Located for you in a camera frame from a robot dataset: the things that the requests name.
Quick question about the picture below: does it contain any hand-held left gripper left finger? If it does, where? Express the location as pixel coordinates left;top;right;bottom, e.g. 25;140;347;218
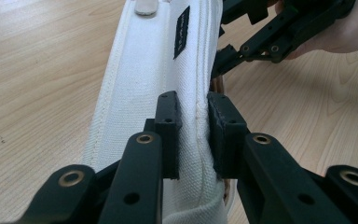
97;90;184;224

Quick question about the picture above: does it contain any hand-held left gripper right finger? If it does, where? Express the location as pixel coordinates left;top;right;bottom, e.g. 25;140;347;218
206;91;352;224

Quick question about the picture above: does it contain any cream canvas pencil case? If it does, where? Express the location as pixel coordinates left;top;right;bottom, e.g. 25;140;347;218
81;0;239;224

